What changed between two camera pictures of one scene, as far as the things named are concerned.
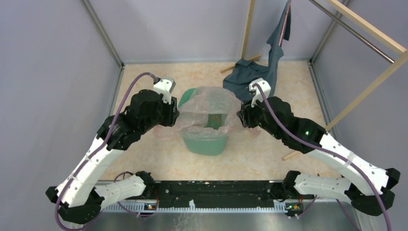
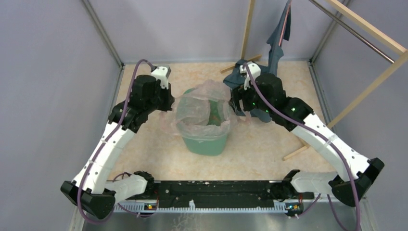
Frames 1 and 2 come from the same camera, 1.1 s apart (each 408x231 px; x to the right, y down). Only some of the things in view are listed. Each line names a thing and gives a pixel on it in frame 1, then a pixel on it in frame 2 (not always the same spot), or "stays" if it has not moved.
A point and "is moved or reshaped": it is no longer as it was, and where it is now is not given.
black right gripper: (246, 112) to (238, 93)
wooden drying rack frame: (388, 43) stays
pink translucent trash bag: (206, 100) is moved or reshaped
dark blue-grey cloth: (237, 82) stays
